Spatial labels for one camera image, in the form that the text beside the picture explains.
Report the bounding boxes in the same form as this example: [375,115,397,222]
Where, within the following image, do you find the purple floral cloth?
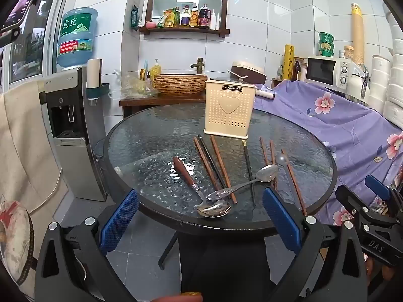
[252,80,403,227]

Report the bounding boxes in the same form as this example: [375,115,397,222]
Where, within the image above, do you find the stack of white paper rolls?
[368,3,403,129]

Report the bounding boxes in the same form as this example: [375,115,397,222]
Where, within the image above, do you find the yellow soap dispenser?
[150,59,162,81]

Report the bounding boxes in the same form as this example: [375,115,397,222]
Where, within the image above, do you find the stack of paper cups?
[86,58,103,89]

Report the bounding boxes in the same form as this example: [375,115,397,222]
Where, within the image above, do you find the white microwave oven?
[304,56,353,89]

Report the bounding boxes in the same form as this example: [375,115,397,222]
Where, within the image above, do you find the beige cloth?
[0,80,68,258]

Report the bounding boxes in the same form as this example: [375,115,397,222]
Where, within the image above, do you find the small wooden shelf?
[272,57,307,87]

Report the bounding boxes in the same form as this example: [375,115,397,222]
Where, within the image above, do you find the cream plastic utensil holder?
[204,80,257,140]

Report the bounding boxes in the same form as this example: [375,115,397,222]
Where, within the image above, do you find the white pot with glass lid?
[209,76,252,84]

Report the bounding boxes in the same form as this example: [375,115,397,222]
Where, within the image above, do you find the brown wooden chopstick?
[193,137,221,191]
[269,140,279,191]
[260,136,278,191]
[281,150,307,217]
[210,135,237,203]

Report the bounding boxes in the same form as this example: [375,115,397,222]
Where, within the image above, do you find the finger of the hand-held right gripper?
[335,185,394,228]
[364,174,403,209]

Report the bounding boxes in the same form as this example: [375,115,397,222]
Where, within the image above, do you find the round floral stool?
[0,200,35,293]

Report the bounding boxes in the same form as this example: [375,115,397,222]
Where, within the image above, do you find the black chopstick gold end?
[242,140,256,204]

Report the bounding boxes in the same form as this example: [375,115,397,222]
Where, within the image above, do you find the wicker textured wash basin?
[153,74,208,95]

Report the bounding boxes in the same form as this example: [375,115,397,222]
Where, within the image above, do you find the blue water jug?
[57,7,99,71]

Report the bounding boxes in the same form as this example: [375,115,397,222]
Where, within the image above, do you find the brass faucet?
[190,57,204,75]

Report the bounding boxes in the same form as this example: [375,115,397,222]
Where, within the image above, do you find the dark sauce bottle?
[198,4,211,29]

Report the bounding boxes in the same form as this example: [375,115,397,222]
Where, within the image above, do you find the green hanging packet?
[130,5,141,31]

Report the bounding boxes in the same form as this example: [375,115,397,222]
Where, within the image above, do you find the yellow roll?
[282,45,295,81]

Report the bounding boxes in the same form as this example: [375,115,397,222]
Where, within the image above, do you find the black chopstick silver band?
[198,135,228,189]

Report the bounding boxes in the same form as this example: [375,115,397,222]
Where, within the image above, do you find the wooden framed mirror shelf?
[139,0,232,36]

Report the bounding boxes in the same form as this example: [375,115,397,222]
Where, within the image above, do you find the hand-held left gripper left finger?
[33,189,141,302]

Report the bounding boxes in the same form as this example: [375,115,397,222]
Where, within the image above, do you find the brown and white rice cooker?
[227,61,266,84]

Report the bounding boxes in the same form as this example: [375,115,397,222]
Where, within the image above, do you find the white kettle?
[345,64,370,104]

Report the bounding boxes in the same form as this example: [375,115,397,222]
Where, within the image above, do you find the stack of green bowls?
[318,32,335,58]

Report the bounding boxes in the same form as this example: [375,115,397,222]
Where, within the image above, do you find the clear plastic bags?
[109,72,158,99]

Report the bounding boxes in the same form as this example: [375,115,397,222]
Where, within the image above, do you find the person's left hand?
[151,291,204,302]

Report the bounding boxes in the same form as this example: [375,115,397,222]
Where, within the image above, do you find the teal cup holder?
[86,83,110,106]

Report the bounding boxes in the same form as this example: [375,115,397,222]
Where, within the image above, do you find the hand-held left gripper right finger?
[262,186,369,302]

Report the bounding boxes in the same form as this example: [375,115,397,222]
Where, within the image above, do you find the ornate silver spoon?
[206,164,279,201]

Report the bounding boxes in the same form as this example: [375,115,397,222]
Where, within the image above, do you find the yellow green packet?
[157,8,175,28]

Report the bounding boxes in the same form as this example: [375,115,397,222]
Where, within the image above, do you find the grey water dispenser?
[41,67,109,202]

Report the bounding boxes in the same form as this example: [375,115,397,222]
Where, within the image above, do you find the window with white frame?
[0,0,69,85]

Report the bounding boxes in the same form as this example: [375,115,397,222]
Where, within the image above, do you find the wooden counter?
[119,93,207,118]

